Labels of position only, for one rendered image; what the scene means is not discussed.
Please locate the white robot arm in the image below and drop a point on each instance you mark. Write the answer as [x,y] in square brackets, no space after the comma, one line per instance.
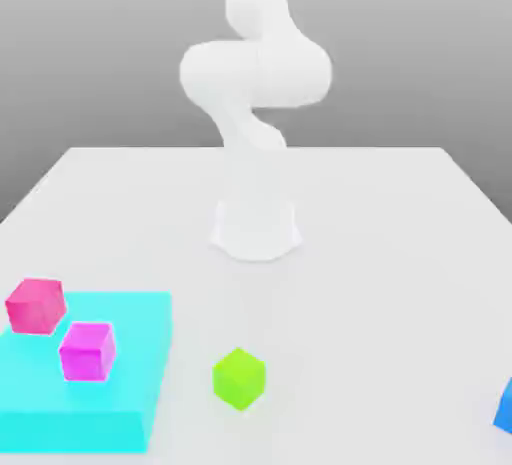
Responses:
[256,73]

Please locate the small pink cube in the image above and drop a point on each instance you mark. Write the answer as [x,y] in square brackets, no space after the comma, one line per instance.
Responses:
[35,306]

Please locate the small magenta cube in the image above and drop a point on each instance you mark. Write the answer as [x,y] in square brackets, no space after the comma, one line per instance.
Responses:
[86,352]

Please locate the large cyan box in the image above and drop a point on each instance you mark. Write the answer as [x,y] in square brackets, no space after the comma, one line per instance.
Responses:
[132,353]

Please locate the small blue cube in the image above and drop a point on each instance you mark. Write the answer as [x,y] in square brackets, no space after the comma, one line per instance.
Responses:
[505,409]

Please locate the small green cube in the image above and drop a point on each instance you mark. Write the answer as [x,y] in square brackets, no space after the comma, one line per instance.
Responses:
[238,379]

